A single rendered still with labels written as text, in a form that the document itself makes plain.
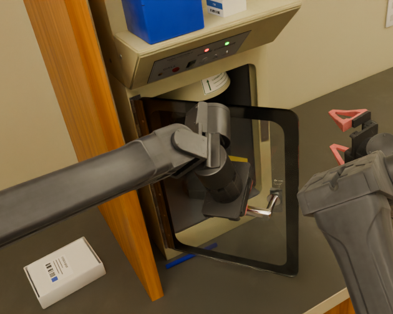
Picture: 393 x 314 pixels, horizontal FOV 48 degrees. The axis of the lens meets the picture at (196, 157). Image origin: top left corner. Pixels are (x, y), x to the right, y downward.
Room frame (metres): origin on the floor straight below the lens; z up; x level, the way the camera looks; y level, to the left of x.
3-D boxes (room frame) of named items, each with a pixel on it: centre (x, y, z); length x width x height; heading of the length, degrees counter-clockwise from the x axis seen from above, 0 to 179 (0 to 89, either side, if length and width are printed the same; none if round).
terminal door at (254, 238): (0.68, -0.04, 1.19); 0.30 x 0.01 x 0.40; 62
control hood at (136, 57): (0.77, -0.06, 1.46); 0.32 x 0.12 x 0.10; 114
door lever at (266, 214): (0.62, -0.09, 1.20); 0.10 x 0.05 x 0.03; 62
